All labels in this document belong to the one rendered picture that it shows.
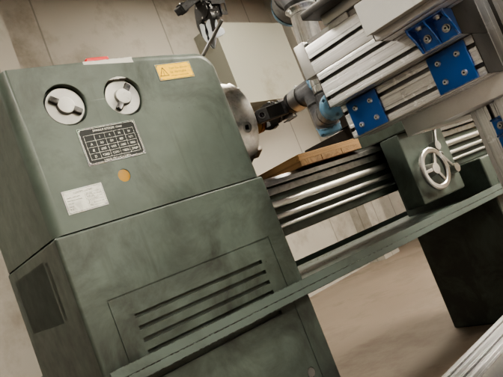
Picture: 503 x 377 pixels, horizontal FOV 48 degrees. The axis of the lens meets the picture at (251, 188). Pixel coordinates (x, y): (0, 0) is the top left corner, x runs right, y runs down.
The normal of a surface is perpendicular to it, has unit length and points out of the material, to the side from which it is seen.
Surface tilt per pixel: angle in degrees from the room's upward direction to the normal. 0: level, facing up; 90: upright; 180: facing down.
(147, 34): 90
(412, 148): 90
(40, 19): 90
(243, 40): 90
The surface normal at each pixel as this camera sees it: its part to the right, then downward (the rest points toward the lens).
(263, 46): 0.64, -0.31
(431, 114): -0.68, 0.20
